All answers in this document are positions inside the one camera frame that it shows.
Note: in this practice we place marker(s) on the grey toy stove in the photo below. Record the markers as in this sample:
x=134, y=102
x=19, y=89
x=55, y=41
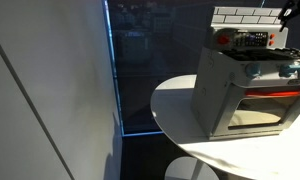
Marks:
x=216, y=100

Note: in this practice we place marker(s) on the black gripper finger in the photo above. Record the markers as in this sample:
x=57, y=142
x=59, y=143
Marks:
x=286, y=14
x=283, y=26

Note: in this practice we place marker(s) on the white round table base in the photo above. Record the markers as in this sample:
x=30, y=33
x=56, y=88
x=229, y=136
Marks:
x=180, y=170

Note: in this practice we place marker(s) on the blue lit partition edge strip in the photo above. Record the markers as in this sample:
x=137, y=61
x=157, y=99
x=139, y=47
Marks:
x=114, y=66

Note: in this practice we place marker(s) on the black stove burner grate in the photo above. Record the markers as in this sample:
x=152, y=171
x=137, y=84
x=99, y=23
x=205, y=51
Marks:
x=263, y=54

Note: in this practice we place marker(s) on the small orange stove button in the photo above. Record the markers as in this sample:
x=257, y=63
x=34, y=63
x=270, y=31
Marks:
x=272, y=36
x=271, y=43

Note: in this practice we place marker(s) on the grey toy oven door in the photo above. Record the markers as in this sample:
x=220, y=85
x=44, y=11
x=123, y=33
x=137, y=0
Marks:
x=223, y=113

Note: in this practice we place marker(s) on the black stove control panel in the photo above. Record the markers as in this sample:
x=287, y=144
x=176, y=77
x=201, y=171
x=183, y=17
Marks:
x=251, y=39

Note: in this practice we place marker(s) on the red round stove knob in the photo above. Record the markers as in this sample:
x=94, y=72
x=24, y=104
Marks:
x=223, y=39

